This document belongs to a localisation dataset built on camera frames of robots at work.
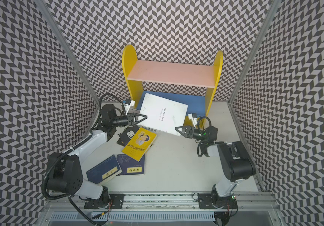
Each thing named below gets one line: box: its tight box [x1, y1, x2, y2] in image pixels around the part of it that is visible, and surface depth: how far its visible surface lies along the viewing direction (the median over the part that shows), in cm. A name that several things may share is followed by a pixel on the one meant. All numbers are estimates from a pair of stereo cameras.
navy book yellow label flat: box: [116, 153, 146, 176], surface depth 84 cm
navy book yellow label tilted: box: [85, 154, 123, 185], surface depth 83 cm
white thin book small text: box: [137, 92, 188, 137], surface depth 77 cm
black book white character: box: [116, 125, 140, 147], surface depth 97 cm
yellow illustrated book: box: [121, 127, 158, 162], surface depth 91 cm
